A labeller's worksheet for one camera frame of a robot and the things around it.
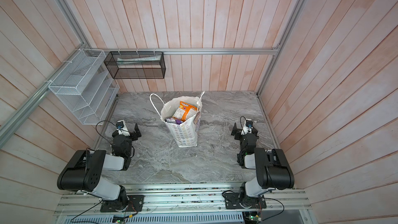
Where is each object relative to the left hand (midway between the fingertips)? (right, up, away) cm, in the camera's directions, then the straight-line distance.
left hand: (130, 126), depth 91 cm
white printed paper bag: (+34, -3, -12) cm, 37 cm away
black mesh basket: (-2, +41, +15) cm, 44 cm away
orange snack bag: (+33, +9, -6) cm, 35 cm away
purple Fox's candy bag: (+28, +4, -11) cm, 30 cm away
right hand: (+68, +2, 0) cm, 68 cm away
